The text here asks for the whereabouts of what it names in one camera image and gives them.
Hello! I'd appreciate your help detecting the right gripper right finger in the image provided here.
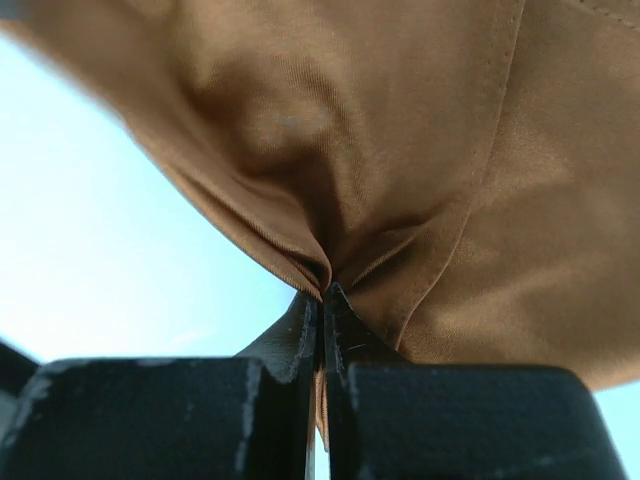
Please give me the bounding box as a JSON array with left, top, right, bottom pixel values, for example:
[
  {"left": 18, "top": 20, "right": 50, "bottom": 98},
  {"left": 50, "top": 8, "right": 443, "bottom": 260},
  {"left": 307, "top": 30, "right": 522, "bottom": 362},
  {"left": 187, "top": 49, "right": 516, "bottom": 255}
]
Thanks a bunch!
[{"left": 322, "top": 285, "right": 625, "bottom": 480}]

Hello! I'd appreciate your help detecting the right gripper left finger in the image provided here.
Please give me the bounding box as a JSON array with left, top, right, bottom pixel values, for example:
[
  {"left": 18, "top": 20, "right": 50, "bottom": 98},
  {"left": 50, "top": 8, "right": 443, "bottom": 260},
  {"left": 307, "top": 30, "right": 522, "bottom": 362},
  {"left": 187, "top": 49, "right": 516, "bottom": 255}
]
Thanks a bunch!
[{"left": 1, "top": 294, "right": 317, "bottom": 479}]

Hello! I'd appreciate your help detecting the orange satin napkin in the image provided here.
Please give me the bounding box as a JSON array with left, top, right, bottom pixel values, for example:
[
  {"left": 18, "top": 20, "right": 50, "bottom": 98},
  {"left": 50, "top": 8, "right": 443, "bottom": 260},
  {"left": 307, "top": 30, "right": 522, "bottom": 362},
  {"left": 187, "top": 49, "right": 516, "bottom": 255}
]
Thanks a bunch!
[{"left": 0, "top": 0, "right": 640, "bottom": 441}]

